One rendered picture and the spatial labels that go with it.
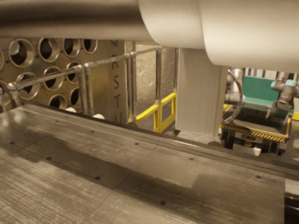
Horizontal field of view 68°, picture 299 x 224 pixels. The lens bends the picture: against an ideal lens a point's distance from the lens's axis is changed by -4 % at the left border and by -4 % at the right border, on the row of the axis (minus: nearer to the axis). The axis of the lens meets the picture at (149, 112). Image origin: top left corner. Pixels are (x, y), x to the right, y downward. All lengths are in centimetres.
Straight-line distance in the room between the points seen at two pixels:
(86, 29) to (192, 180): 41
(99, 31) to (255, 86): 218
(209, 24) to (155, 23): 8
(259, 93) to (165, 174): 200
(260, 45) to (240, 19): 4
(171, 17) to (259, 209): 42
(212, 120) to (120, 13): 24
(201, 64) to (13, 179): 51
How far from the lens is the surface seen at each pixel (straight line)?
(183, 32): 30
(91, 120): 83
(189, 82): 43
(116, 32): 39
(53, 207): 55
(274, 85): 215
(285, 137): 235
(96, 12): 40
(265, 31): 25
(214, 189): 57
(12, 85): 122
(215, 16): 25
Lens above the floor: 129
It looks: 22 degrees down
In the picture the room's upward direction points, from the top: straight up
